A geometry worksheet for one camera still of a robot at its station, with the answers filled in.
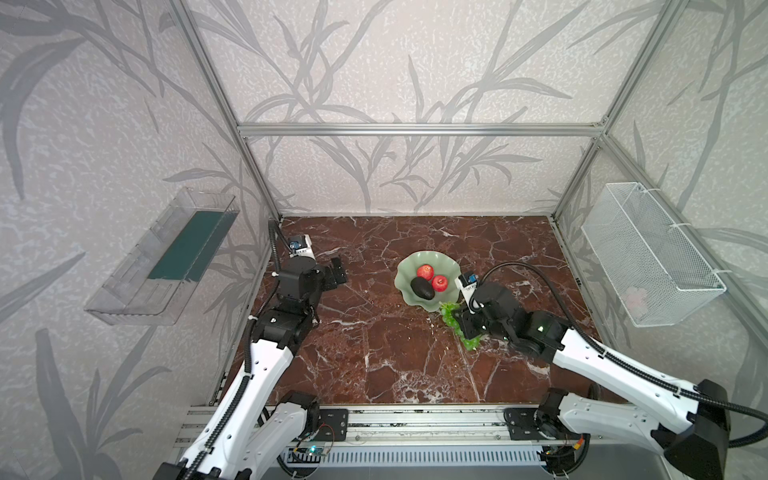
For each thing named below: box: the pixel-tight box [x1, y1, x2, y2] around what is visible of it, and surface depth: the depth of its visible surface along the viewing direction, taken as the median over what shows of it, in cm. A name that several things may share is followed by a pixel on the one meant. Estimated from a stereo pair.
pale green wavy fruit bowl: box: [394, 251, 462, 312], surface depth 102 cm
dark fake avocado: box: [410, 276, 435, 300], surface depth 97 cm
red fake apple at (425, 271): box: [416, 264, 434, 281], surface depth 101 cm
